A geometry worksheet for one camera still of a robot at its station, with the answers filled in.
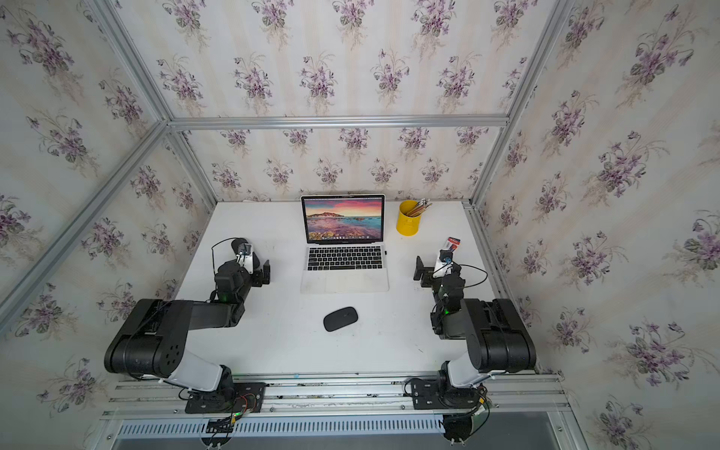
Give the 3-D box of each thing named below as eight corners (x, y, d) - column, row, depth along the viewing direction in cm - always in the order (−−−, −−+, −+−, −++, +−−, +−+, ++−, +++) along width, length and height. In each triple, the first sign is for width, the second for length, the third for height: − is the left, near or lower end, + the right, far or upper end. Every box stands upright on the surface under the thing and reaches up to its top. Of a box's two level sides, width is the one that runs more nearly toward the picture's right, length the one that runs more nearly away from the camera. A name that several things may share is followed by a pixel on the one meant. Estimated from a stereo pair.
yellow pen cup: (397, 236, 111) (400, 218, 102) (395, 218, 117) (398, 200, 108) (417, 236, 111) (421, 218, 102) (414, 218, 117) (418, 200, 108)
